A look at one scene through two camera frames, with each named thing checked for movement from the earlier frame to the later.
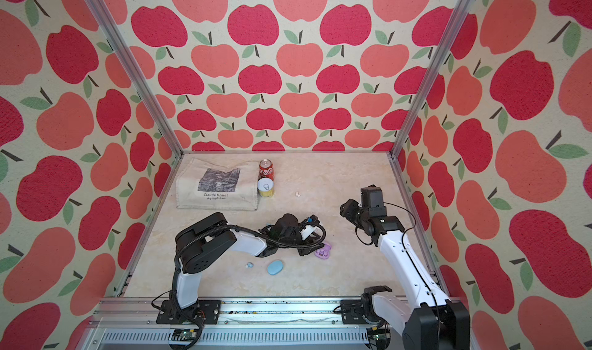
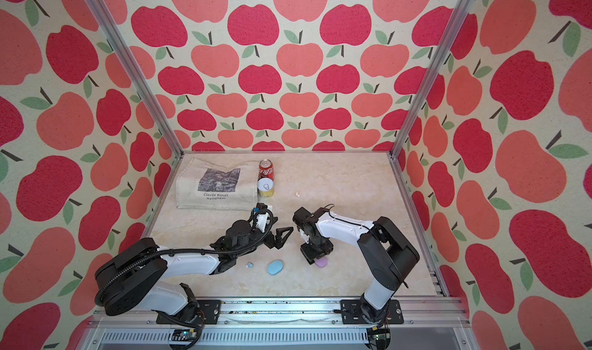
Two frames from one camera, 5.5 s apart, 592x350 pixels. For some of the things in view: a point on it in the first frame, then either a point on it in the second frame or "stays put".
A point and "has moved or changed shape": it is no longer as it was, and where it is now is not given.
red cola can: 266,169 stays put
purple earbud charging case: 324,252 has moved or changed shape
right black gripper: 348,210 -> 308,254
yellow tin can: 266,187 stays put
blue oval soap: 275,267 stays put
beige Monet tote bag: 221,184 stays put
